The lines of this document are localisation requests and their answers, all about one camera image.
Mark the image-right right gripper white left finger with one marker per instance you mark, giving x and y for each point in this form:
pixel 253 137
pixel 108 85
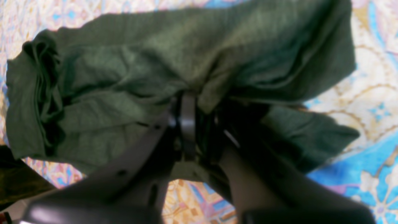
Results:
pixel 130 189

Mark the image-right right gripper white right finger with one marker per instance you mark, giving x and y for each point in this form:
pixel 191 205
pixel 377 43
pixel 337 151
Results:
pixel 265 153

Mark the dark green long-sleeve T-shirt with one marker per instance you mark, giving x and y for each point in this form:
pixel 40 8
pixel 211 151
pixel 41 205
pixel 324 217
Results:
pixel 83 95

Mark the colourful patterned tablecloth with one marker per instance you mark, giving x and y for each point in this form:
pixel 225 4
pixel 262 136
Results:
pixel 366 100

